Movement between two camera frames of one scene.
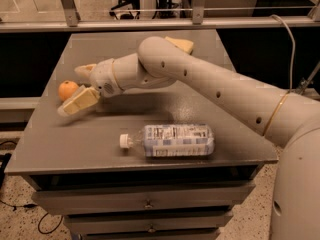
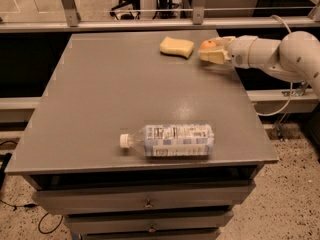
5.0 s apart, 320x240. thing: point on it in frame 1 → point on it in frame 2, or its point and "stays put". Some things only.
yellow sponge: [185, 46] stays put
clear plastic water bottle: [172, 140] stays put
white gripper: [102, 77] → [240, 51]
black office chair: [130, 4] stays put
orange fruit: [66, 89] → [207, 44]
